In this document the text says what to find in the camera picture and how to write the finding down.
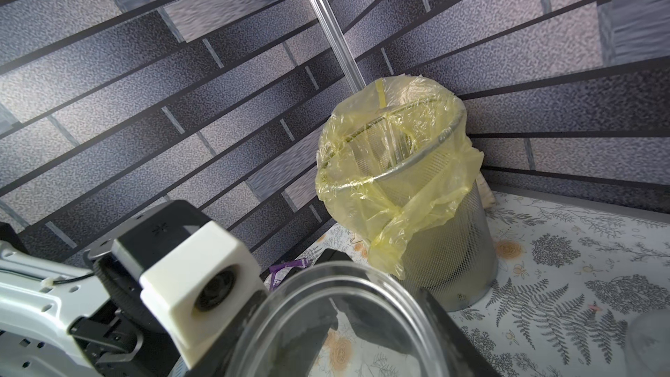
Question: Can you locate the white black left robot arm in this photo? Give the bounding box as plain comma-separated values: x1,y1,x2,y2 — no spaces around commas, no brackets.
1,219,267,376

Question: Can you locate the purple plastic package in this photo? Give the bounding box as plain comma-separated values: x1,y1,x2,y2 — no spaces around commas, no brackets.
269,258,311,291

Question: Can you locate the clear jar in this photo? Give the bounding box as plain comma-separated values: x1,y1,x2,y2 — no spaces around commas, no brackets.
226,261,456,376

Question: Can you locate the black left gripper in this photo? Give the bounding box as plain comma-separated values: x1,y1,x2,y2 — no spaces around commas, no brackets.
68,254,268,376

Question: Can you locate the grey mesh trash bin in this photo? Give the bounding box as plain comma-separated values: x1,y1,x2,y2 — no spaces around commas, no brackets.
318,98,499,312

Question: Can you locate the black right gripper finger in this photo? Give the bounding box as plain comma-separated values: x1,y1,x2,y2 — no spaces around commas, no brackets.
418,289,500,377

